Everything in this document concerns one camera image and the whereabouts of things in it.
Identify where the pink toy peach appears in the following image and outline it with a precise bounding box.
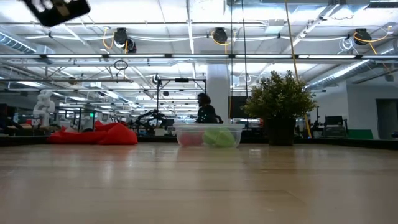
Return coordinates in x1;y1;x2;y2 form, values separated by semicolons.
179;132;195;147

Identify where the green toy starfruit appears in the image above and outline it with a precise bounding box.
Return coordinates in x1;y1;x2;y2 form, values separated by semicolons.
202;128;236;149

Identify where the clear plastic tupperware container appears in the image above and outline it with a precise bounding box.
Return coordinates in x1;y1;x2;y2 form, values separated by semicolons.
173;123;246;149

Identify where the white robot figure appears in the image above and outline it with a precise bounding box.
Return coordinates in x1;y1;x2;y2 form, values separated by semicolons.
32;90;56;127

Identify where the long ceiling light bar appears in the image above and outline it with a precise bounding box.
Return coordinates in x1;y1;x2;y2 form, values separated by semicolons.
0;53;398;60

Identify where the white building column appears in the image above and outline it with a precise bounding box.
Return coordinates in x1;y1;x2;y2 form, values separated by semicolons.
206;63;231;124

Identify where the person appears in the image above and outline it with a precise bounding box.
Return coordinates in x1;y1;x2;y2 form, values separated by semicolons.
195;92;224;124

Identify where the black monitor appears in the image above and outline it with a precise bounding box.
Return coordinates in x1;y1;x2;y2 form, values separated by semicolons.
229;95;249;119

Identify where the potted green plant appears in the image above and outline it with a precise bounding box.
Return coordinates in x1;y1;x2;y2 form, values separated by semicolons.
242;70;318;146

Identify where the black office chair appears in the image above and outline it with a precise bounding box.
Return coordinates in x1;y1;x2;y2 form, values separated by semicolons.
323;115;349;138

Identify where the green panel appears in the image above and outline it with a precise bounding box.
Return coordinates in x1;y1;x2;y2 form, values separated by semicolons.
348;129;374;140

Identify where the silver ceiling air duct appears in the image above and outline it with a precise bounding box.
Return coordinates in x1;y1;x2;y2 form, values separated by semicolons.
0;30;55;56
306;58;398;91

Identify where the black ceiling cable reel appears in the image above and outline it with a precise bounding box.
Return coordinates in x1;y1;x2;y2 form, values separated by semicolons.
211;27;229;45
112;27;137;54
353;27;374;46

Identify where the hanging black cable loop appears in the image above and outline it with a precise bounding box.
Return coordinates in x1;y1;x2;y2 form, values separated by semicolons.
113;58;129;71

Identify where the black background rig frame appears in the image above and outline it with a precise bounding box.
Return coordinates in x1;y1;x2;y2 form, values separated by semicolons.
155;77;208;125

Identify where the thin black hanging cable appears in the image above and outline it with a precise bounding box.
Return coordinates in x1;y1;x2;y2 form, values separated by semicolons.
229;0;234;113

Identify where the black table frame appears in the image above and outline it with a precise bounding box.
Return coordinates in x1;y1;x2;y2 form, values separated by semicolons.
0;135;398;151

